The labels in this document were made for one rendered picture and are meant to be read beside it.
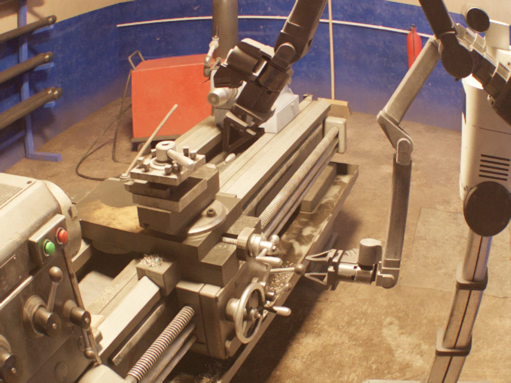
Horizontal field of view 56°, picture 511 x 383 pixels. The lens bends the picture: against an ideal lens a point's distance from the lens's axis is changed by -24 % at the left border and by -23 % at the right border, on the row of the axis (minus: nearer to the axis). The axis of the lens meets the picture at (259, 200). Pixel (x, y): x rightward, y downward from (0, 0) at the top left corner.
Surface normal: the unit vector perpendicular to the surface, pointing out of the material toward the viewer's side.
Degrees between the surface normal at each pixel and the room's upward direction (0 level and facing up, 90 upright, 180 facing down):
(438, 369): 90
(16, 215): 45
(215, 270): 90
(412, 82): 79
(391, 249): 73
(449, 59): 90
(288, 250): 0
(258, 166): 36
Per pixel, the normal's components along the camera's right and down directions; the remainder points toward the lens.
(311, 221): -0.03, -0.90
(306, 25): -0.17, 0.26
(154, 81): -0.02, 0.44
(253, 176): 0.52, -0.65
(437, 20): -0.40, 0.28
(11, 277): 0.93, 0.14
